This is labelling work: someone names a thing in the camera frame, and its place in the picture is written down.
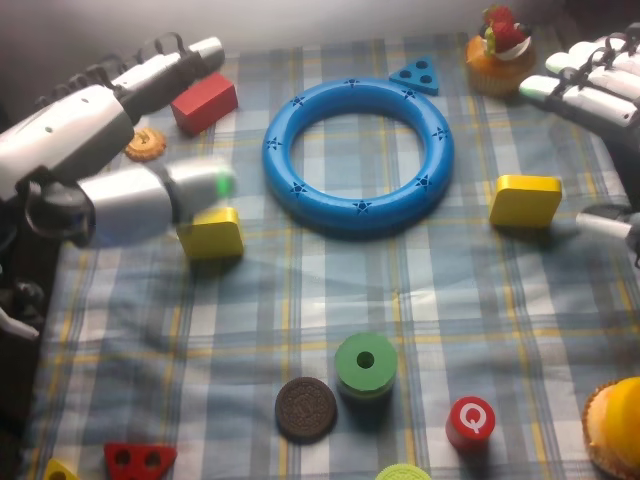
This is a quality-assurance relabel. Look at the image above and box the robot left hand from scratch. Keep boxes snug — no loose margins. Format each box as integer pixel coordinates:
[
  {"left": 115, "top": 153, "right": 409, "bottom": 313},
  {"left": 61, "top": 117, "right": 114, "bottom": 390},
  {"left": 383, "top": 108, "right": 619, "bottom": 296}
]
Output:
[{"left": 0, "top": 32, "right": 237, "bottom": 250}]

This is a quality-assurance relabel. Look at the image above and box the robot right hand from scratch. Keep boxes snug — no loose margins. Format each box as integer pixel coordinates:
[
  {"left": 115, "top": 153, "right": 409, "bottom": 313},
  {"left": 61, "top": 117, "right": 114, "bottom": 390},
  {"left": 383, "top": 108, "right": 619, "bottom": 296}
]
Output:
[{"left": 518, "top": 22, "right": 640, "bottom": 269}]

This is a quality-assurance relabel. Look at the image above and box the cupcake with strawberry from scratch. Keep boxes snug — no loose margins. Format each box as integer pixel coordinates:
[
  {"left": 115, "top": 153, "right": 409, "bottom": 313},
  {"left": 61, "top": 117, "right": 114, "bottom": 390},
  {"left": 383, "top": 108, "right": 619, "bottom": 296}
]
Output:
[{"left": 464, "top": 4, "right": 537, "bottom": 97}]

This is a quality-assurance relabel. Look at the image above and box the red rectangular block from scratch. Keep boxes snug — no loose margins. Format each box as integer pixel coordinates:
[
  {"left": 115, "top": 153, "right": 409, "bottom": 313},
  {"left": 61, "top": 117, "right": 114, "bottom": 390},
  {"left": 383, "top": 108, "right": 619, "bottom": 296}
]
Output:
[{"left": 169, "top": 72, "right": 240, "bottom": 136}]

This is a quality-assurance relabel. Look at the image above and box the blue triangle block with holes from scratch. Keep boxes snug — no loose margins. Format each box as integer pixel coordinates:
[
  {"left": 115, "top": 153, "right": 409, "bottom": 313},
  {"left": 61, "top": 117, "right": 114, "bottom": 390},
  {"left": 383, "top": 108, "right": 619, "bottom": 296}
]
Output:
[{"left": 388, "top": 55, "right": 441, "bottom": 96}]

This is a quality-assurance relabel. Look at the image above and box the yellow-topped cupcake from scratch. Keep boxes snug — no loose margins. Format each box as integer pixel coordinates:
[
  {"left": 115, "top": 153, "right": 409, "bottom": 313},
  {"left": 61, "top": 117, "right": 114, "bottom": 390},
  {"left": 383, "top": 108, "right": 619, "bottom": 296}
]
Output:
[{"left": 582, "top": 377, "right": 640, "bottom": 480}]

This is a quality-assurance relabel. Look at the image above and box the red triangle block with holes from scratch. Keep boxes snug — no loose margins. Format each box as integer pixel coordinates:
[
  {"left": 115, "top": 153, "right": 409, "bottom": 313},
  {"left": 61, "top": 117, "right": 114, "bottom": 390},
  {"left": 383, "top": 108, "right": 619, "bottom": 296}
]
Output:
[{"left": 103, "top": 442, "right": 179, "bottom": 480}]

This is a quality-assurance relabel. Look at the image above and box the small yellow block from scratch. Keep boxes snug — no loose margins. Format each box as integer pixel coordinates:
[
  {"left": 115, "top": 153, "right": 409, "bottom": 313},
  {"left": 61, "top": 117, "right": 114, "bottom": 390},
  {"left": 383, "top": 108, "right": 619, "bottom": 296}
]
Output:
[{"left": 43, "top": 458, "right": 81, "bottom": 480}]

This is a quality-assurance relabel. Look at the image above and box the tan flower biscuit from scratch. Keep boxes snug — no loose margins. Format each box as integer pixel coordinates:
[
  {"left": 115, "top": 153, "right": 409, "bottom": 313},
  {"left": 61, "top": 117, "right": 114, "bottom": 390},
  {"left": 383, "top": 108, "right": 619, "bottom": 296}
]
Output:
[{"left": 124, "top": 127, "right": 167, "bottom": 162}]

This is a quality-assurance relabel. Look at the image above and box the blue plaid cloth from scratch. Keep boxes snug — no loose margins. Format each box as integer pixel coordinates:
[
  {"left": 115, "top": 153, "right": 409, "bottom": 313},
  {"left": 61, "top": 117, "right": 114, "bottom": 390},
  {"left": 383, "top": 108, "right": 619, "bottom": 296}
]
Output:
[{"left": 19, "top": 32, "right": 640, "bottom": 480}]

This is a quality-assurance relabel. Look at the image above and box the red cylinder with letter Q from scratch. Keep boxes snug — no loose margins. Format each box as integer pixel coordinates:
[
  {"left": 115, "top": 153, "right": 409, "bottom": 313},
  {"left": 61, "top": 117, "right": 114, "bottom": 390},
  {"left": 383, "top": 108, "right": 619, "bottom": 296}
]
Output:
[{"left": 445, "top": 396, "right": 497, "bottom": 451}]

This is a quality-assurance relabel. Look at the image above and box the dark chocolate sandwich cookie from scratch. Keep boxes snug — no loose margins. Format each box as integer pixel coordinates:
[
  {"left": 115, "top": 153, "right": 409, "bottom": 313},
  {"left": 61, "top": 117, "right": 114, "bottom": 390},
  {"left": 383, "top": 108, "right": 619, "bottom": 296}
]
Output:
[{"left": 274, "top": 377, "right": 339, "bottom": 444}]

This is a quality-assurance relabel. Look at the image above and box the green cylinder with hole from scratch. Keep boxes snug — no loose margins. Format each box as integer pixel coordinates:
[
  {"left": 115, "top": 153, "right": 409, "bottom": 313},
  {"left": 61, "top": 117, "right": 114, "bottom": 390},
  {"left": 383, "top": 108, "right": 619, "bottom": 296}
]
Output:
[{"left": 333, "top": 332, "right": 399, "bottom": 401}]

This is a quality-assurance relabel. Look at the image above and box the green sandwich cookie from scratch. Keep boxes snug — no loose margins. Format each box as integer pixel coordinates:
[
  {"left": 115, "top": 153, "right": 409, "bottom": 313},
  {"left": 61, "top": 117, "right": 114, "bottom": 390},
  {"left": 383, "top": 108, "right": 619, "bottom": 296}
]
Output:
[{"left": 374, "top": 463, "right": 432, "bottom": 480}]

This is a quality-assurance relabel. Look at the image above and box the blue ring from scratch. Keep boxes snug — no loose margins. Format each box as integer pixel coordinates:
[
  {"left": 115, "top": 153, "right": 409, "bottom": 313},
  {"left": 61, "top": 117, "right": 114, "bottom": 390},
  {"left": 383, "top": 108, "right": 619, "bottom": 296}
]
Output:
[{"left": 262, "top": 77, "right": 456, "bottom": 240}]

